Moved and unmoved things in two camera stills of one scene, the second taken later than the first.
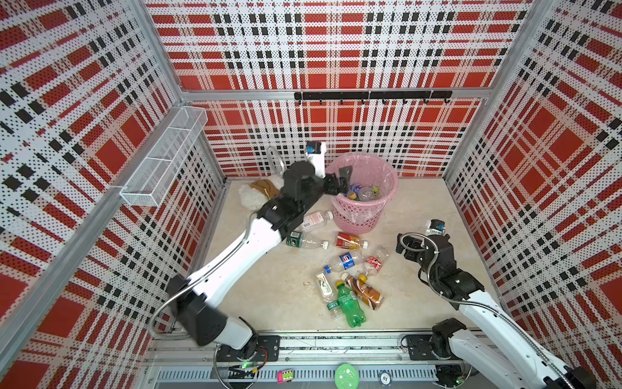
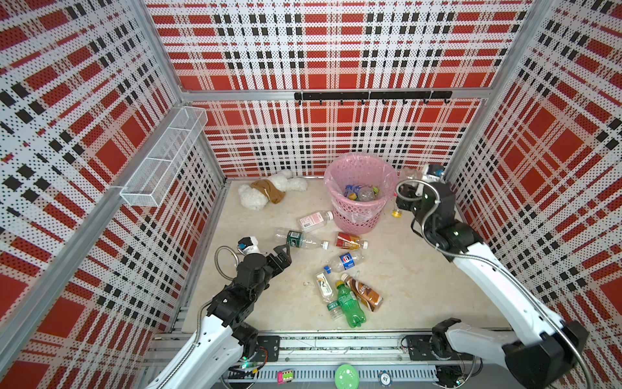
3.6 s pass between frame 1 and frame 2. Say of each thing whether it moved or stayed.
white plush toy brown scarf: stayed
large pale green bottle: stayed
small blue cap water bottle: stayed
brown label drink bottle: stayed
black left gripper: moved
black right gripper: moved
